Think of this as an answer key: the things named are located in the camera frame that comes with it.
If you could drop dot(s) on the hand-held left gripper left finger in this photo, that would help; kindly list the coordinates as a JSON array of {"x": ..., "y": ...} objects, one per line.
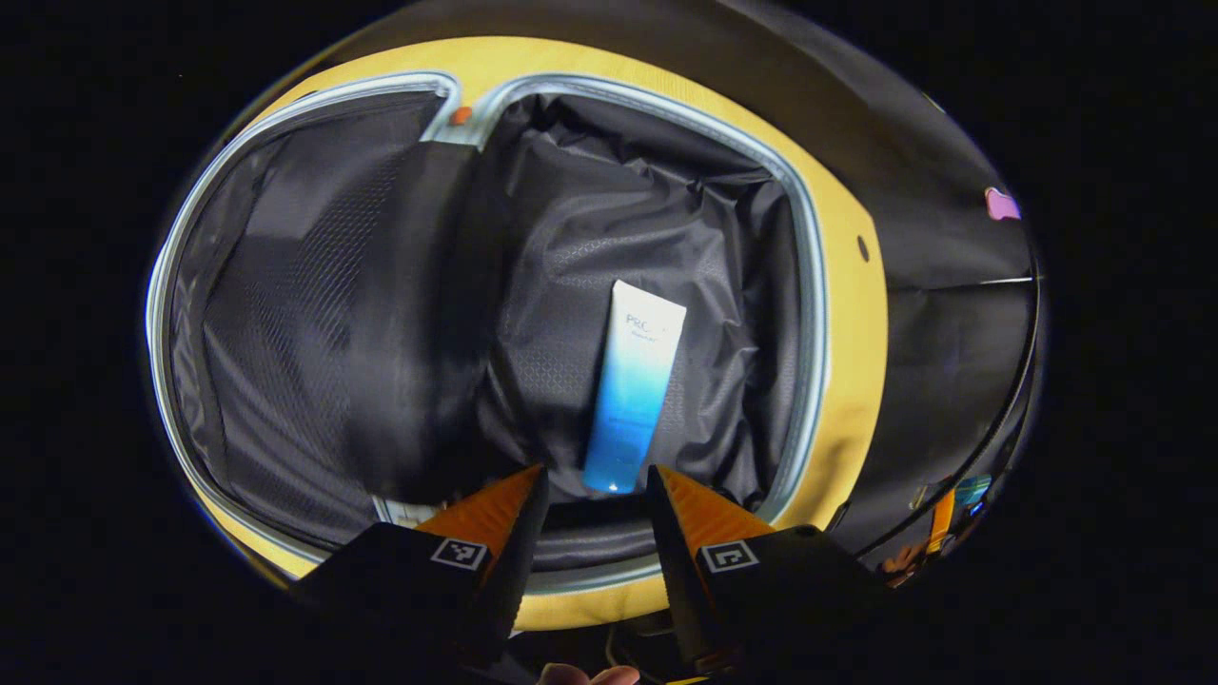
[{"x": 519, "y": 561}]

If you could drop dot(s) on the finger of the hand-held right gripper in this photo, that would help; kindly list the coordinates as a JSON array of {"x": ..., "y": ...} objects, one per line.
[{"x": 942, "y": 521}]

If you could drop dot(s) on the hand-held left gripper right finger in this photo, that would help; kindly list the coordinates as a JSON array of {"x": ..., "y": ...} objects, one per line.
[{"x": 671, "y": 561}]

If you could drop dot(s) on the blue skin care bottle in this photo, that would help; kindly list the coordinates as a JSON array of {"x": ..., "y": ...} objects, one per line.
[{"x": 972, "y": 489}]

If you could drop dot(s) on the white and blue cream tube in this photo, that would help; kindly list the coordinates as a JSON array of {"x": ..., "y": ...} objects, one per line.
[{"x": 633, "y": 381}]

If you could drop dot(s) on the light blue suitcase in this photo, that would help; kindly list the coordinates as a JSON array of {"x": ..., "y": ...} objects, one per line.
[{"x": 333, "y": 285}]

